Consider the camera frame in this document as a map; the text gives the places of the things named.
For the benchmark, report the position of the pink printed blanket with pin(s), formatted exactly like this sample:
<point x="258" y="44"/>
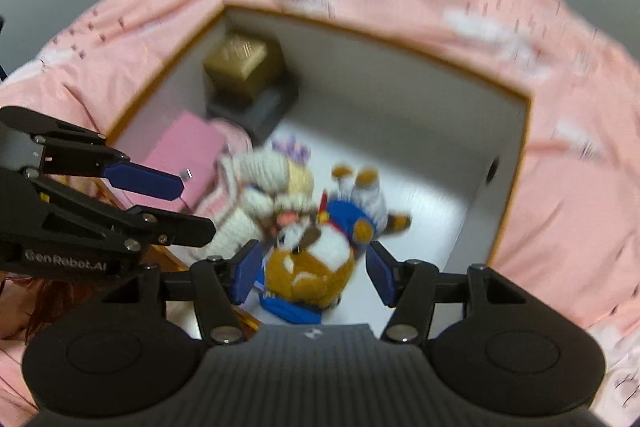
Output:
<point x="565" y="187"/>

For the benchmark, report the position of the orange cardboard box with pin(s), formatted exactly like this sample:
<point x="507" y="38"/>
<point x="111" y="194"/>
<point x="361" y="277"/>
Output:
<point x="400" y="107"/>

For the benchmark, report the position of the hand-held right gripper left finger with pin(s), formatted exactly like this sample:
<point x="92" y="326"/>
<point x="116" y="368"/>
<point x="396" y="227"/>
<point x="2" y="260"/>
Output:
<point x="247" y="272"/>

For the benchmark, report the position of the orange and blue plush dog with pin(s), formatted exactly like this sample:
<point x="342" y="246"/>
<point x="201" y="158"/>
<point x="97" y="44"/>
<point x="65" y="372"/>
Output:
<point x="310" y="267"/>

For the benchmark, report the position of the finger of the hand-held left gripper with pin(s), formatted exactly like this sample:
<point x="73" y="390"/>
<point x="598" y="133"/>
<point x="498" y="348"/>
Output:
<point x="175" y="229"/>
<point x="145" y="182"/>

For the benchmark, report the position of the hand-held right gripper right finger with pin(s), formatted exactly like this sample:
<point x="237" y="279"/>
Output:
<point x="380" y="274"/>

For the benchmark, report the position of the dark grey box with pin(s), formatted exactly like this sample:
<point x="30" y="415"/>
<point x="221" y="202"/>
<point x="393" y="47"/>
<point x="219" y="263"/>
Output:
<point x="267" y="117"/>

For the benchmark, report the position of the gold box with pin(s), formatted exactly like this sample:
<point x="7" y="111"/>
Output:
<point x="240" y="62"/>

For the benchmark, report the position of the white crochet doll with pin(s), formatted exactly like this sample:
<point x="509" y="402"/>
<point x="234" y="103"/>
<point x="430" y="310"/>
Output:
<point x="260" y="177"/>

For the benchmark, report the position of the pink box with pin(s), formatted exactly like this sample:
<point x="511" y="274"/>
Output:
<point x="185" y="147"/>

